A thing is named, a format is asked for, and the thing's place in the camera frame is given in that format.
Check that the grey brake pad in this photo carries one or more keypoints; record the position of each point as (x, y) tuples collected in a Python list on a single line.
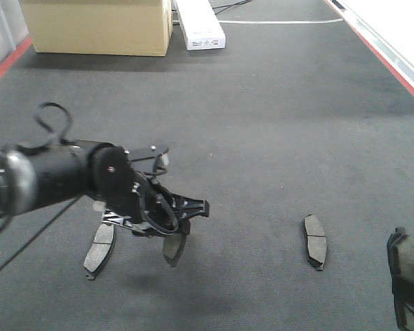
[(400, 250), (100, 251), (316, 242), (173, 248)]

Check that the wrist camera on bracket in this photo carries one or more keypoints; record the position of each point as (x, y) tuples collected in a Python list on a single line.
[(151, 160)]

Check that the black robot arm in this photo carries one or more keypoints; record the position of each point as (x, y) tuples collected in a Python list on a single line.
[(34, 178)]

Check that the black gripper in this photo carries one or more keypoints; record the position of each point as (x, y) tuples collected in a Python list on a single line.
[(137, 201)]

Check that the large cardboard box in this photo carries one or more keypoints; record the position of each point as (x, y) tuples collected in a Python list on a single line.
[(133, 28)]

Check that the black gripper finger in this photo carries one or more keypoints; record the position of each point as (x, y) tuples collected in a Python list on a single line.
[(403, 295)]

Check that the long white carton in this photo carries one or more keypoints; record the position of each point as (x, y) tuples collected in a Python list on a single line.
[(199, 25)]

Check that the dark grey conveyor belt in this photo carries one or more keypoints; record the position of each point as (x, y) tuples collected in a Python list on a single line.
[(245, 266)]

